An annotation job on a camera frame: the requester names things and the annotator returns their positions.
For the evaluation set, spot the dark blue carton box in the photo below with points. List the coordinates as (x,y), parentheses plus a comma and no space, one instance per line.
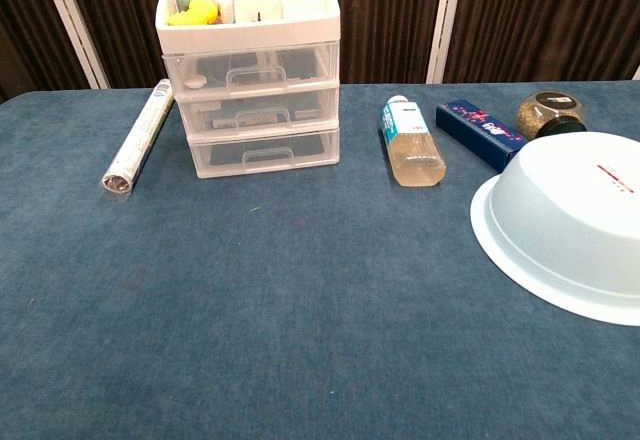
(475,127)

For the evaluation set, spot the clear cotton swab bottle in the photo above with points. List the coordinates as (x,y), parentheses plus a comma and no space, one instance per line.
(415,155)

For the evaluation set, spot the white eraser block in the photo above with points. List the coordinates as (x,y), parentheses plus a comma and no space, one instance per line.
(224,6)

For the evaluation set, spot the dark brown pleated curtain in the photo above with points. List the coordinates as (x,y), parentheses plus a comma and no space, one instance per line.
(540,15)

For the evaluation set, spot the white round cap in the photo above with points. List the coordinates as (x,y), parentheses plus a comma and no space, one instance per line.
(196,81)

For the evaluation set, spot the light blue plastic basin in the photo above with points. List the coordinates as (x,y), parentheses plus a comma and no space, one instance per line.
(560,225)

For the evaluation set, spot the teal green sponge piece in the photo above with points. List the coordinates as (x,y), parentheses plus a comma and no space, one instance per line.
(184,2)

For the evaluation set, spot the white drawer organizer box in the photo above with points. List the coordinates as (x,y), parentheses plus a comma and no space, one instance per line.
(250,35)

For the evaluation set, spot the white rolled paper tube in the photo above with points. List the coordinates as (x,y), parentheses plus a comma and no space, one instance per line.
(142,132)

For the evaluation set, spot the white frame post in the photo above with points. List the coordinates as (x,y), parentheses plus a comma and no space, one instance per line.
(75,25)
(445,20)

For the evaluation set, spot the glass jar black lid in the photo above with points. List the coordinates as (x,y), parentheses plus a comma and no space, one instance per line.
(537,112)

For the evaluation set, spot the blue tablecloth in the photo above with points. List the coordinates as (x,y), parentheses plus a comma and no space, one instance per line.
(300,285)

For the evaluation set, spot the yellow rubber duck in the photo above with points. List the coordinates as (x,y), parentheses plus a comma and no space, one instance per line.
(195,12)

